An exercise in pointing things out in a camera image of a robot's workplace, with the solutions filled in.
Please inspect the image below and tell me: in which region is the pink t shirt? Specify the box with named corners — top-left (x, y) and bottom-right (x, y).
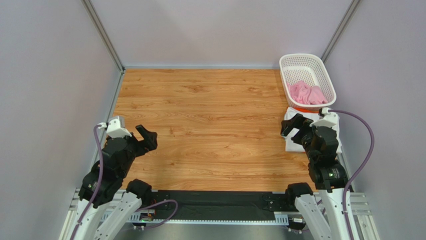
top-left (286, 80), bottom-right (329, 105)

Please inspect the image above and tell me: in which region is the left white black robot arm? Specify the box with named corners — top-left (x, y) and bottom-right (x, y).
top-left (67, 122), bottom-right (158, 240)

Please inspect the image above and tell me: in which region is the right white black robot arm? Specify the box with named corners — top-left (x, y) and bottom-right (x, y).
top-left (280, 113), bottom-right (360, 240)

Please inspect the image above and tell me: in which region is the folded orange t shirt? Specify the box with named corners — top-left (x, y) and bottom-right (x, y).
top-left (294, 107), bottom-right (319, 114)

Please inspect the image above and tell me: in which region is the folded white t shirt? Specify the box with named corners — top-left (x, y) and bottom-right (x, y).
top-left (283, 107), bottom-right (343, 154)

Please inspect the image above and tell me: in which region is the white perforated plastic basket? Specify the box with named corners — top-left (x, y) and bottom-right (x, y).
top-left (278, 53), bottom-right (337, 111)

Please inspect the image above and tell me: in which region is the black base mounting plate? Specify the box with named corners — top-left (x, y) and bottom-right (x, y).
top-left (143, 190), bottom-right (297, 221)

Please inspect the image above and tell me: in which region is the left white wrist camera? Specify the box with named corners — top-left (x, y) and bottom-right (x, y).
top-left (106, 116), bottom-right (132, 138)

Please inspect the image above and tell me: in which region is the right aluminium corner post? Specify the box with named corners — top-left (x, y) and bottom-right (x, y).
top-left (321, 0), bottom-right (362, 64)

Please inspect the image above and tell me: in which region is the aluminium corner post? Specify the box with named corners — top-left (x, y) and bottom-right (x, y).
top-left (321, 0), bottom-right (362, 64)
top-left (81, 0), bottom-right (126, 75)

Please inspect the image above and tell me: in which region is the aluminium frame rail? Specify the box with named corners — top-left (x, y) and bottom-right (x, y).
top-left (60, 189), bottom-right (378, 240)

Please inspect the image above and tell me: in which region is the left aluminium corner post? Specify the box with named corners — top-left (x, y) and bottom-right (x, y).
top-left (81, 0), bottom-right (126, 75)

